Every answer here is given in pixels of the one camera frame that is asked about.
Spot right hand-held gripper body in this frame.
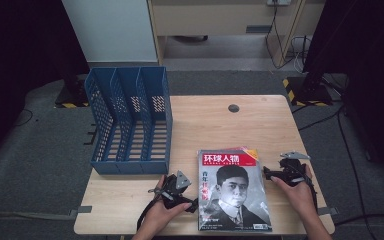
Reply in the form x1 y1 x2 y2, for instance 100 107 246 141
278 150 312 188

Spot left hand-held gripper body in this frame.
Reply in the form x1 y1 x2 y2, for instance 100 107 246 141
148 170 192 210

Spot blue plastic file rack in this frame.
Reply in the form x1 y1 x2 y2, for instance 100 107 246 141
84 65 174 176

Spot portrait cover magazine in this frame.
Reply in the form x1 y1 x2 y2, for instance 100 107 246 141
197 148 273 233

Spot person's left hand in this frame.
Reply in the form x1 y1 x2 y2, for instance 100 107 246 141
141 174 193 238

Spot person's right hand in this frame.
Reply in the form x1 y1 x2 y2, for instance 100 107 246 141
270 164 316 222

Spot grey tape strip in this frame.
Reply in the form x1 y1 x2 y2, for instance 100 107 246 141
316 206 339 216
69 205 93 218

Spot black tape marks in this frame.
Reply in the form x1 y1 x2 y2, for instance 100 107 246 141
83 123 98 146

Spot black curtain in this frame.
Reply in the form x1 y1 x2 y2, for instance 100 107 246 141
0 0 91 174
302 0 384 183

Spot beige wooden desk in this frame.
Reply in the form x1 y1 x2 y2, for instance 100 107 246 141
146 0 326 68

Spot white cabinet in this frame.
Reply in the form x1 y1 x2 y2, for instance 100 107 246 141
61 0 158 64

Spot right hand-held gripper cable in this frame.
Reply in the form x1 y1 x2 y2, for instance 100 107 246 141
301 171 320 214

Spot white cables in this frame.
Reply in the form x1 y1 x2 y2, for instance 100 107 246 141
289 34 312 74

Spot black power cable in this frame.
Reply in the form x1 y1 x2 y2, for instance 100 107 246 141
264 3 299 71

